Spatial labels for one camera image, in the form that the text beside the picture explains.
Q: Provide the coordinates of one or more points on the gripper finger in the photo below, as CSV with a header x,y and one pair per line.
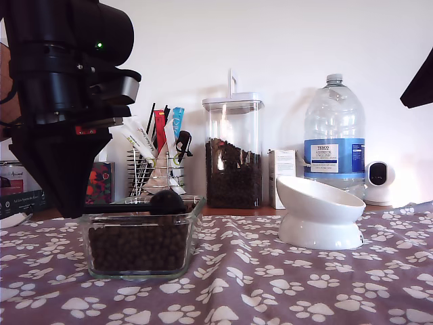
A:
x,y
421,74
424,94

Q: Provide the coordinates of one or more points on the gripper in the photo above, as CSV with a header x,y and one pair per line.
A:
x,y
50,94

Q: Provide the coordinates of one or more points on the black measuring scoop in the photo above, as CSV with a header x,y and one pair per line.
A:
x,y
167,203

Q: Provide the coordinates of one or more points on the white tilted cat bowl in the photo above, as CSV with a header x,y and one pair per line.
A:
x,y
318,233

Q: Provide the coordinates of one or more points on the tin can white label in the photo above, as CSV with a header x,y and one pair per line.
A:
x,y
32,186

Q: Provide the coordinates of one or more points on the floral tissue box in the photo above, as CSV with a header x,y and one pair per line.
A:
x,y
101,186

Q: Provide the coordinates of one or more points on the tin can dark label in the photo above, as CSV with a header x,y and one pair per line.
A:
x,y
13,179

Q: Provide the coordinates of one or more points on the dark green printed box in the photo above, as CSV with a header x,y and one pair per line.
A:
x,y
23,203

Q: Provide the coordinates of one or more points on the white sachet green print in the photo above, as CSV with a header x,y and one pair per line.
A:
x,y
135,140

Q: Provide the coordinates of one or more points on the white sachet red print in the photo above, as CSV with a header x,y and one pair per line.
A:
x,y
142,130

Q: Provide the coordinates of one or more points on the white plate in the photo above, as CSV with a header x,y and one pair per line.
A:
x,y
10,221

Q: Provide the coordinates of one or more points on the large clear water bottle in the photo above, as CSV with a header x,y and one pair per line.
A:
x,y
335,118

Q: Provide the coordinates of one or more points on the glass container of kibble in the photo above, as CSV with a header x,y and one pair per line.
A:
x,y
135,250

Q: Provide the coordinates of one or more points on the black clip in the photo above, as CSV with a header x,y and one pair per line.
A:
x,y
184,142

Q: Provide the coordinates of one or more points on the blue sachet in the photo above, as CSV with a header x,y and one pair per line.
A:
x,y
178,118

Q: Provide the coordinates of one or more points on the white carton box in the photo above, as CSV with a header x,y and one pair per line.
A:
x,y
282,162

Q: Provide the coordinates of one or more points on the clear kibble canister white lid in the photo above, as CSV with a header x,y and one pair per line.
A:
x,y
233,183

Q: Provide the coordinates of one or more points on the purple paw print cloth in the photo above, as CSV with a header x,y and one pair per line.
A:
x,y
236,287

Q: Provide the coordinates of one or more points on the small white round camera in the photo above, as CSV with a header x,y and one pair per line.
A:
x,y
379,193

